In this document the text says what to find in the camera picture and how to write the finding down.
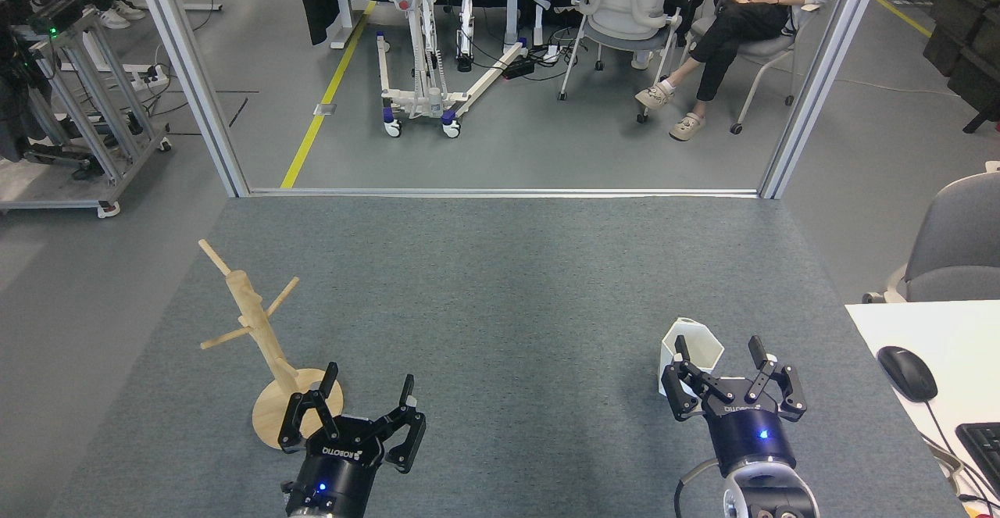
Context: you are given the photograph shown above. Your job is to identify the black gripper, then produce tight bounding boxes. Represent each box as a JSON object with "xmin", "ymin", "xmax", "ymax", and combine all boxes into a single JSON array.
[
  {"xmin": 661, "ymin": 335, "xmax": 808, "ymax": 478},
  {"xmin": 278, "ymin": 362, "xmax": 427, "ymax": 518}
]

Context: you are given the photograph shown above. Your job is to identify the white faceted cup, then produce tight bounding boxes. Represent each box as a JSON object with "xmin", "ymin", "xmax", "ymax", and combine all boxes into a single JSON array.
[{"xmin": 660, "ymin": 317, "xmax": 725, "ymax": 395}]

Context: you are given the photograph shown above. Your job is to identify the wooden cup rack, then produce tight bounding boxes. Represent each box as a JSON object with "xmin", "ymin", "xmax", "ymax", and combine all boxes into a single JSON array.
[{"xmin": 198, "ymin": 238, "xmax": 345, "ymax": 452}]

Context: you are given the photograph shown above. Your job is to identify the black computer mouse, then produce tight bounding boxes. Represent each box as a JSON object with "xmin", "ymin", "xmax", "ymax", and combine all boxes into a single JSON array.
[{"xmin": 877, "ymin": 345, "xmax": 938, "ymax": 403}]

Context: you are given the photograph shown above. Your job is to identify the white desk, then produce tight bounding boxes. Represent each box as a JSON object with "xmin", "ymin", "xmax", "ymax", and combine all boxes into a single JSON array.
[{"xmin": 845, "ymin": 300, "xmax": 1000, "ymax": 518}]

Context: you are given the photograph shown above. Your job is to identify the black keyboard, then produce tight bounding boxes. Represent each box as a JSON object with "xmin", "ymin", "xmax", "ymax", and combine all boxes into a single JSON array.
[{"xmin": 955, "ymin": 422, "xmax": 1000, "ymax": 495}]

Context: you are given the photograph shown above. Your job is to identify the grey padded chair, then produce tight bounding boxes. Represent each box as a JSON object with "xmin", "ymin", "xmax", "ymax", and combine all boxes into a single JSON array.
[{"xmin": 862, "ymin": 172, "xmax": 1000, "ymax": 305}]

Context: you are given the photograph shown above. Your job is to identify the white stand on wheels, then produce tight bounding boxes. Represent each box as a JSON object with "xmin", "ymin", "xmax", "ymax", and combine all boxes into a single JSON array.
[{"xmin": 358, "ymin": 0, "xmax": 528, "ymax": 140}]

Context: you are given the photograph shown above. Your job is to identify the grey chair with metal legs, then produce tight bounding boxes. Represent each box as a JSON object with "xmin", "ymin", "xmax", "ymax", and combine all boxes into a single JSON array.
[{"xmin": 686, "ymin": 0, "xmax": 829, "ymax": 136}]

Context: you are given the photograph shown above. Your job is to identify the seated person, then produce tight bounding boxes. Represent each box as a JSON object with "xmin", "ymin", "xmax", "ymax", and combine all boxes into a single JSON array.
[{"xmin": 635, "ymin": 0, "xmax": 842, "ymax": 142}]

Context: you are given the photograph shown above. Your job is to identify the white power strip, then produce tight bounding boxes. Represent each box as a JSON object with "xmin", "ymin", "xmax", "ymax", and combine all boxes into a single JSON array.
[{"xmin": 117, "ymin": 65, "xmax": 170, "ymax": 86}]

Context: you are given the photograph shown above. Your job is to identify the white office chair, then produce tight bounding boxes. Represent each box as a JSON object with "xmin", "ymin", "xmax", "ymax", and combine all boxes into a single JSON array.
[{"xmin": 557, "ymin": 0, "xmax": 684, "ymax": 124}]

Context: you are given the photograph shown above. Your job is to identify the black stacked crates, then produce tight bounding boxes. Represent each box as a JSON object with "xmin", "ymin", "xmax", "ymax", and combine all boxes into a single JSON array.
[{"xmin": 922, "ymin": 0, "xmax": 1000, "ymax": 134}]

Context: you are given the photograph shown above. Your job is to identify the black mouse cable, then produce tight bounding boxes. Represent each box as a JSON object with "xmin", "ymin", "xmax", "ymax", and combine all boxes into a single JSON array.
[{"xmin": 922, "ymin": 399, "xmax": 1000, "ymax": 503}]

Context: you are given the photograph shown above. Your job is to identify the silver frame post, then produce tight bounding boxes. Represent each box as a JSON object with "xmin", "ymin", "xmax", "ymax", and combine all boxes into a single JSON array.
[
  {"xmin": 127, "ymin": 0, "xmax": 251, "ymax": 198},
  {"xmin": 758, "ymin": 0, "xmax": 891, "ymax": 200}
]

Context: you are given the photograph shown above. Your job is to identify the aluminium frame cart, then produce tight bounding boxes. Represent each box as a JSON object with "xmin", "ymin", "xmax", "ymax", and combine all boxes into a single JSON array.
[{"xmin": 0, "ymin": 2, "xmax": 173, "ymax": 219}]

